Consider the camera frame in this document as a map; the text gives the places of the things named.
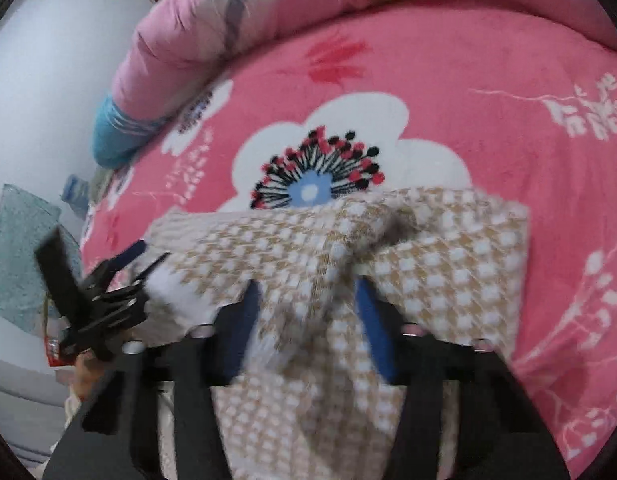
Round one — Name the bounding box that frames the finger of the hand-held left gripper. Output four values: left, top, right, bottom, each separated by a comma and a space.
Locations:
83, 240, 148, 291
131, 252, 172, 288

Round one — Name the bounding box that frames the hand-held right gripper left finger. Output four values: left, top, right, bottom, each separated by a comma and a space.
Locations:
42, 282, 262, 480

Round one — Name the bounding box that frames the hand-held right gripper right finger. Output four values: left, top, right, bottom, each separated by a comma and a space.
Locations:
355, 277, 571, 480

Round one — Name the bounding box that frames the beige knit sweater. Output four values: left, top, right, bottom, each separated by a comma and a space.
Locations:
147, 186, 532, 480

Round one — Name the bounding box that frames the person's left forearm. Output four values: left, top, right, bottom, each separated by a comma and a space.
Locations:
63, 352, 109, 413

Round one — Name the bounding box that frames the blue patterned hanging cloth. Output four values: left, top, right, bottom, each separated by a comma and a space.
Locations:
0, 183, 82, 335

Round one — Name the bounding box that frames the pink floral blanket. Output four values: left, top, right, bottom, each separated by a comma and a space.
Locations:
81, 0, 617, 480

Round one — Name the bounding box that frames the pink and blue quilt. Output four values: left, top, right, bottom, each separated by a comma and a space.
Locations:
91, 0, 617, 170

